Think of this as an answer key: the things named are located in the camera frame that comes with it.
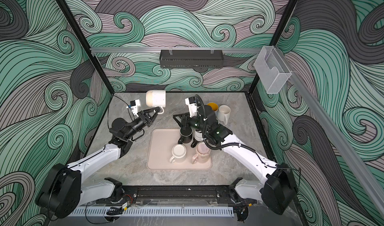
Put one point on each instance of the aluminium wall rail back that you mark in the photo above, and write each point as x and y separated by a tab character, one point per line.
135	49

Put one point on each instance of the black wall shelf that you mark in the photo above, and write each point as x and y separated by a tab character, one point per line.
191	59

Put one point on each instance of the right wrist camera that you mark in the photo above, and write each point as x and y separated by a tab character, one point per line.
192	104

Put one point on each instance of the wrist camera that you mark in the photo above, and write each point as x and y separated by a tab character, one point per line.
134	106
192	104

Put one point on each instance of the aluminium wall rail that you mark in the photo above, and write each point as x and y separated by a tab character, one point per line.
365	177
135	49

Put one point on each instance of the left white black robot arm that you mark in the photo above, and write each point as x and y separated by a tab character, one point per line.
63	189

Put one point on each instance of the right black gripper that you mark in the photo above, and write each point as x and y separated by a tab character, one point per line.
185	116

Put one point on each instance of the clear acrylic wall holder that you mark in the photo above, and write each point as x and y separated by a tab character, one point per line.
272	69

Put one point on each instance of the white slotted cable duct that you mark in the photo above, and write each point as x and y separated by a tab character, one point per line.
155	211

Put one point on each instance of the blue butterfly mug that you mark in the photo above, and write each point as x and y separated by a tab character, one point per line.
213	106

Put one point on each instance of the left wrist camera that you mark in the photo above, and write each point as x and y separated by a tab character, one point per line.
134	106

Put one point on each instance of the pink iridescent mug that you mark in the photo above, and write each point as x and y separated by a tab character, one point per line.
202	153

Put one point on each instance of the black mug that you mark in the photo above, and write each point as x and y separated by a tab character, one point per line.
186	135

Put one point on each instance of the pink rectangular tray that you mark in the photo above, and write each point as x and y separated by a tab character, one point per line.
160	152

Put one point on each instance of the cream white mug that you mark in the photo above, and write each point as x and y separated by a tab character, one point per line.
179	153

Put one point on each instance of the cream speckled mug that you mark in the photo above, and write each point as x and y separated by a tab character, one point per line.
156	98

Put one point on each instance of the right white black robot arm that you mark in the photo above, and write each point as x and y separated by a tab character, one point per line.
276	187

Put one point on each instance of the small white black-handled mug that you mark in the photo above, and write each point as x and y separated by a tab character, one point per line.
197	138

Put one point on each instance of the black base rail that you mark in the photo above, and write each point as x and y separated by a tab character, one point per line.
219	194

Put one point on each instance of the aluminium wall rail right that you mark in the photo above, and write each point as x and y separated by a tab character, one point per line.
365	177

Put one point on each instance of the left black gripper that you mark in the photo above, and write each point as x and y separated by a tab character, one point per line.
144	119

